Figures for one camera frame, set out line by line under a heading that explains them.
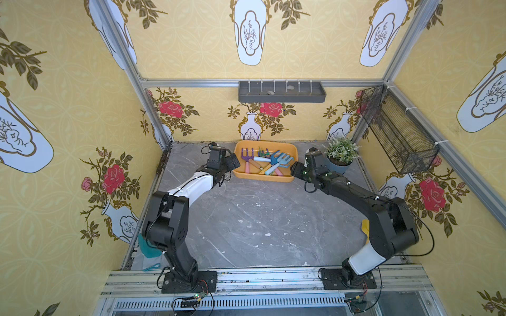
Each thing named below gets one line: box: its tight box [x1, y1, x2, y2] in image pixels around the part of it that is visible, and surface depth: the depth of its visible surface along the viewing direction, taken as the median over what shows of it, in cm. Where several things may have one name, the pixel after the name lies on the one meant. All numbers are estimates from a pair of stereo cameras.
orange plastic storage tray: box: [233, 140, 299, 184], surface depth 112 cm
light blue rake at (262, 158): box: [253, 156, 272, 162], surface depth 112 cm
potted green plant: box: [321, 136, 363, 175], surface depth 97 cm
